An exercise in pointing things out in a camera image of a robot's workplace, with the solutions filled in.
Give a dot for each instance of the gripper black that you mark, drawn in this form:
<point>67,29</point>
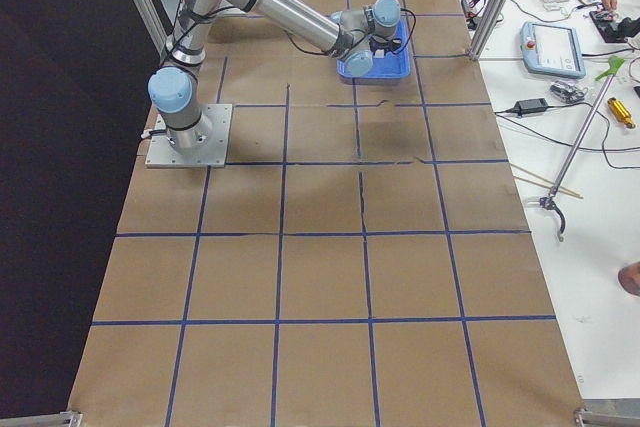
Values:
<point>391,45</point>

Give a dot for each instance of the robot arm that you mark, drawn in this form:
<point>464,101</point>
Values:
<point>353,36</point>

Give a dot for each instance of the blue plastic tray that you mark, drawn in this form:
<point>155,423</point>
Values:
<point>389,70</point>

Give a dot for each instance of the black power adapter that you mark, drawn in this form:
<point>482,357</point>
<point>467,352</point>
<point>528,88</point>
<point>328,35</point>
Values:
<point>530,106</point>

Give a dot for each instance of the teach pendant tablet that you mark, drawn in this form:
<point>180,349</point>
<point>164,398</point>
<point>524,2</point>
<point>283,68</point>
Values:
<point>551,50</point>

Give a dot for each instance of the yellow metal tool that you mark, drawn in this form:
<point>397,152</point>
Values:
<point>621,113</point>

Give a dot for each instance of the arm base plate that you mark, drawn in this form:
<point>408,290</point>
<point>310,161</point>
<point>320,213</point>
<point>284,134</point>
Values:
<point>206,144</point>

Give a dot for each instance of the green handled reach grabber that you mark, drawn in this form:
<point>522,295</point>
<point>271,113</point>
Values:
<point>548,202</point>

